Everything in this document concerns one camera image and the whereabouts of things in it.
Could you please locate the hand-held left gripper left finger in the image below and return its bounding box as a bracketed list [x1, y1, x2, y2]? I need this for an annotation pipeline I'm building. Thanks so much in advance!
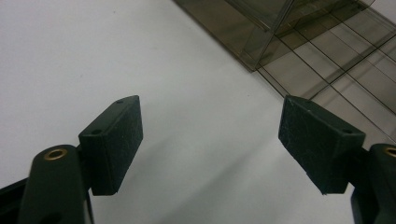
[78, 94, 145, 197]

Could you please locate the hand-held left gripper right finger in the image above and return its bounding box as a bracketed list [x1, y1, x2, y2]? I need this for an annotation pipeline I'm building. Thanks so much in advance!
[277, 94, 367, 196]

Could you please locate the smoky clear plastic drawer cabinet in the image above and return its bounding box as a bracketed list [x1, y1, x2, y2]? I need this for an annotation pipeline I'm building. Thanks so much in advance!
[172, 0, 378, 74]

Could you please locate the white table cover sheet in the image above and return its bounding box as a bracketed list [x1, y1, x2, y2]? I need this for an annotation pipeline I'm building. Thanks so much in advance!
[0, 0, 396, 224]

